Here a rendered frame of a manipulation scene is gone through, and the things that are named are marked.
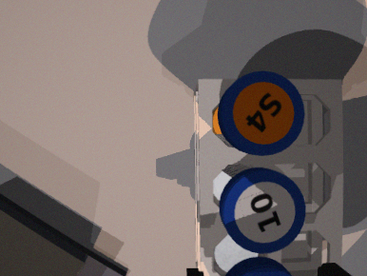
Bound grey bench mat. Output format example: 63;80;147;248
0;0;367;276

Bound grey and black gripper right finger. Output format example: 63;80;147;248
318;263;352;276

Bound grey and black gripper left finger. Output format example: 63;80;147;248
186;268;204;276

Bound grey tube rack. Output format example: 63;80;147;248
194;79;343;276

